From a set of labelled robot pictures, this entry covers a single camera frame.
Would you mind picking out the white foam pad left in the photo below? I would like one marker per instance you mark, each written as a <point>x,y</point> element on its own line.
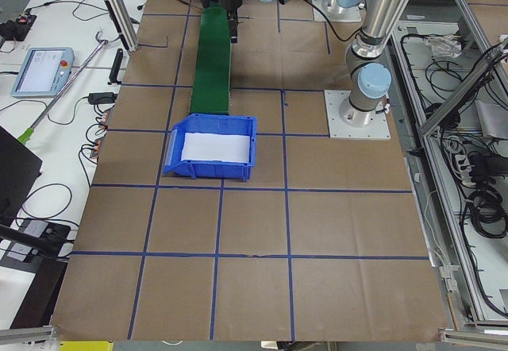
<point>216,147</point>

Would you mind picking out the green conveyor belt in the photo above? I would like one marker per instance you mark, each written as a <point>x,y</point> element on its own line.
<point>210,94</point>

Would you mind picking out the blue bin left side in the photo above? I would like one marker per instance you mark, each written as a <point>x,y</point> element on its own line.
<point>211,123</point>

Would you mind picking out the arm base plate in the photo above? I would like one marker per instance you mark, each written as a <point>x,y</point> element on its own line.
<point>340,10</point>
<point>347,123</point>

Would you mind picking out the aluminium frame post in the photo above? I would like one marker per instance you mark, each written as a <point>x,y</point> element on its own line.
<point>123,24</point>

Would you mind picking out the silver reacher grabber tool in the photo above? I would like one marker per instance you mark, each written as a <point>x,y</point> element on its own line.
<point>24,138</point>

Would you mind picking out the black monitor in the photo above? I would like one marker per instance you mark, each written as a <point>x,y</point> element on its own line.
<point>20,167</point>

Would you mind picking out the black power adapter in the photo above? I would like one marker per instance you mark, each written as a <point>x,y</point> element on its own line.
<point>97,98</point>

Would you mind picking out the black handle bar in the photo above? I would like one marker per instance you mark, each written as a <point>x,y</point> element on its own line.
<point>116,67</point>

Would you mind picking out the teach pendant tablet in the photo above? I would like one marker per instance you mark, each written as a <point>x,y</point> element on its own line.
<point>44,72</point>

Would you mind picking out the brown paper table cover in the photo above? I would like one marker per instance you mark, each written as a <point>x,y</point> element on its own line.
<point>323,243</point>

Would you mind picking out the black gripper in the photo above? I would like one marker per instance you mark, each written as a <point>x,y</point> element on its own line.
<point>228,0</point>

